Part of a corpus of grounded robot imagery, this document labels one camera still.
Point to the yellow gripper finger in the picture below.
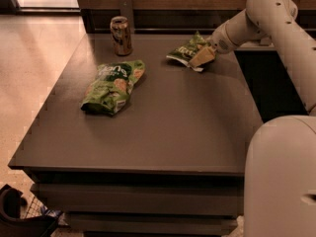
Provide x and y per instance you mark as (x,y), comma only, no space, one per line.
(203,56)

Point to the green Kettle jalapeno chip bag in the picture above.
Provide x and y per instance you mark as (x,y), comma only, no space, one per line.
(187,51)

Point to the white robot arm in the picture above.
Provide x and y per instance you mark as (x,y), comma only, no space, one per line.
(280,170)

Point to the green Sun chips bag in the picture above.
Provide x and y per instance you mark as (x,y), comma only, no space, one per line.
(111,89)

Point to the gold soda can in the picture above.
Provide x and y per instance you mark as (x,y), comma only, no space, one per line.
(121,35)

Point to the dark bin on floor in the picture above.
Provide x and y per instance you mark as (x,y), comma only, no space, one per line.
(11,222)

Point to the left grey metal bracket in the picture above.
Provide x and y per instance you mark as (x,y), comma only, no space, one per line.
(126,10)

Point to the wire mesh basket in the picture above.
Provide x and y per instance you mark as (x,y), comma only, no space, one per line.
(33,208)

